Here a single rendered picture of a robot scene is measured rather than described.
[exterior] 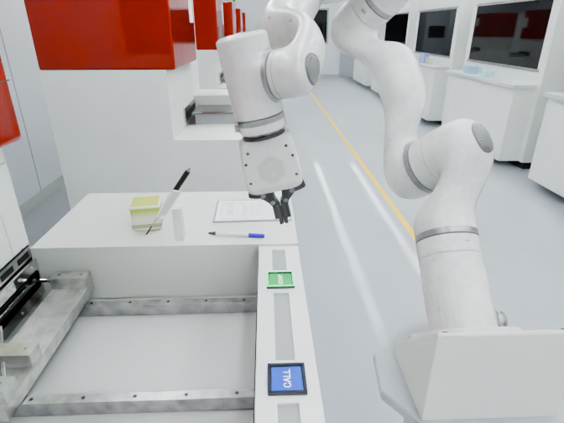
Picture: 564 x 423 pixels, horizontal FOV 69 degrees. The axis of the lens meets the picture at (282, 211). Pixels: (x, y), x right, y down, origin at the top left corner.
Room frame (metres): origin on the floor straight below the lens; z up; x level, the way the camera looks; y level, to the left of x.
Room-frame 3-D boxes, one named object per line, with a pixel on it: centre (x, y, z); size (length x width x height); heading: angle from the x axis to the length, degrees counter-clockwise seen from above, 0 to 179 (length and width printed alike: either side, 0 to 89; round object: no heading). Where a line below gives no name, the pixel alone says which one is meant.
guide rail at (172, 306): (0.79, 0.31, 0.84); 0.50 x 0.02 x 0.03; 92
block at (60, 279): (0.81, 0.49, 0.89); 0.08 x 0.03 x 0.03; 92
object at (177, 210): (0.88, 0.26, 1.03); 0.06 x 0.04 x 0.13; 92
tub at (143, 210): (0.96, 0.35, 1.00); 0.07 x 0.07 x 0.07; 11
